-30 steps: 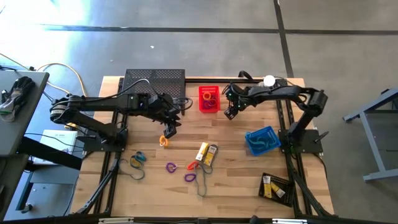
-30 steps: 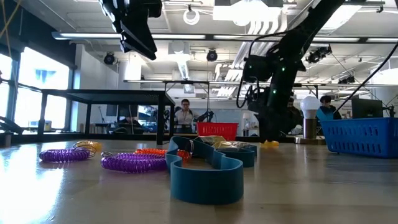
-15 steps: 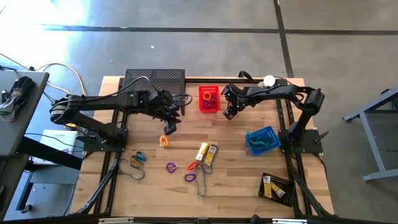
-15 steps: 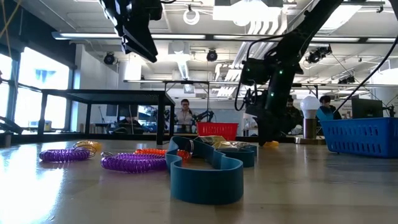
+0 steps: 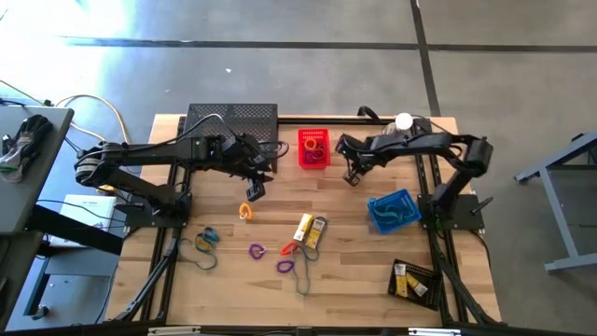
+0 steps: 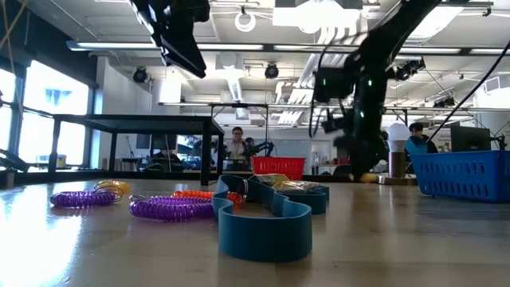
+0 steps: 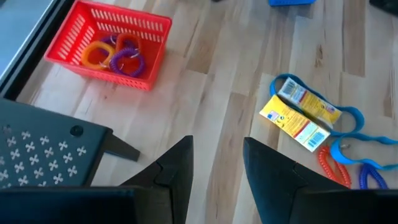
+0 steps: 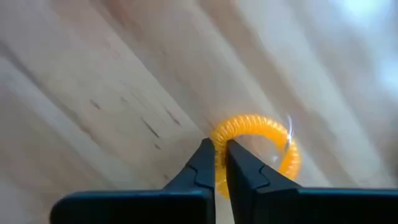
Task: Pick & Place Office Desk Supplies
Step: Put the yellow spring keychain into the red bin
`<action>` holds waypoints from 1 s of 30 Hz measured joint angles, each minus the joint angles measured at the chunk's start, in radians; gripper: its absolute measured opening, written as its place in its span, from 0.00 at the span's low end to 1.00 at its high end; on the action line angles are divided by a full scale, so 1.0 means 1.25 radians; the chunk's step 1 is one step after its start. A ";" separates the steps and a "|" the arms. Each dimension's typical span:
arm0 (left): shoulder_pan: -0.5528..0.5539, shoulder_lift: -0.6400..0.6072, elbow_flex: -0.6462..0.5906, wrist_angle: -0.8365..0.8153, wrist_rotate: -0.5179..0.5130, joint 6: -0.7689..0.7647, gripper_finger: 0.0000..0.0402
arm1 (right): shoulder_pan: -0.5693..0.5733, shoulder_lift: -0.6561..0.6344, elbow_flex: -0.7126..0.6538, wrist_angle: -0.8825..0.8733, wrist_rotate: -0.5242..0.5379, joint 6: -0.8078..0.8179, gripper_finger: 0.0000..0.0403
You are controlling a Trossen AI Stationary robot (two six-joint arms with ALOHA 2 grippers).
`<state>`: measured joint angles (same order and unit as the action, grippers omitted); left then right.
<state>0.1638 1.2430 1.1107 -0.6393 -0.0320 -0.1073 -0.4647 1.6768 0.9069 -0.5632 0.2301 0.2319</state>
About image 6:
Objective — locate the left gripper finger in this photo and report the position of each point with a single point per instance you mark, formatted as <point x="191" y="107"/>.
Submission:
<point x="185" y="57"/>

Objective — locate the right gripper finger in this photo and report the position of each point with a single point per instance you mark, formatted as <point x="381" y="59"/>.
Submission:
<point x="357" y="169"/>
<point x="369" y="167"/>

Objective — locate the orange coil wristband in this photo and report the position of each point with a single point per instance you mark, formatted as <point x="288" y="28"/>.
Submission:
<point x="191" y="194"/>

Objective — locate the purple coil wristband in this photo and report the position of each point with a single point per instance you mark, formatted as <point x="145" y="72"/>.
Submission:
<point x="79" y="198"/>
<point x="171" y="209"/>

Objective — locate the black background robot arm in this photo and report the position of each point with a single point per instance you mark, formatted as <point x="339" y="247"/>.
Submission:
<point x="263" y="148"/>

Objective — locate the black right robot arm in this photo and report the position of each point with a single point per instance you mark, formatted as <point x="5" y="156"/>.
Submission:
<point x="382" y="40"/>

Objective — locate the table lamp with white bulb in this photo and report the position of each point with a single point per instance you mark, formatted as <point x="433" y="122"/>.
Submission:
<point x="398" y="133"/>

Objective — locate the black hanging ceiling lamp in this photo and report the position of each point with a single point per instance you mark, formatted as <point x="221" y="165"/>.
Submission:
<point x="271" y="71"/>
<point x="140" y="75"/>

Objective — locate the person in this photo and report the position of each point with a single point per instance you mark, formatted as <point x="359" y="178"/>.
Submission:
<point x="250" y="141"/>
<point x="416" y="128"/>
<point x="237" y="149"/>
<point x="167" y="156"/>

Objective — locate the long ceiling light bar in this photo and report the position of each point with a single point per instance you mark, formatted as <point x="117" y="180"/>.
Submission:
<point x="119" y="45"/>

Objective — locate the red plastic basket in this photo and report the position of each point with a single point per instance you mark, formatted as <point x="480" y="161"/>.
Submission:
<point x="279" y="167"/>

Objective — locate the black perforated metal shelf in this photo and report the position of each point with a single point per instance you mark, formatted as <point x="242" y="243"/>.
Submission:
<point x="139" y="123"/>

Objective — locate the blue plastic basket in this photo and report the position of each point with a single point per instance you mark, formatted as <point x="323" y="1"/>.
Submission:
<point x="462" y="179"/>

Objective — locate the black computer monitor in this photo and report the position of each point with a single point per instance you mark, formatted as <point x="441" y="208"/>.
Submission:
<point x="470" y="138"/>

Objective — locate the black background workstation frame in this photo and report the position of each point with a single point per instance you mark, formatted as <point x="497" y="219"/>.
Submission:
<point x="239" y="105"/>

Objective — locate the black ceiling camera cluster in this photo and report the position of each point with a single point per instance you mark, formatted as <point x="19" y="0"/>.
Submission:
<point x="406" y="71"/>

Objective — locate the black aluminium table frame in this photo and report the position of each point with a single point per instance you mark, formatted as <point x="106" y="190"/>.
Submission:
<point x="60" y="176"/>

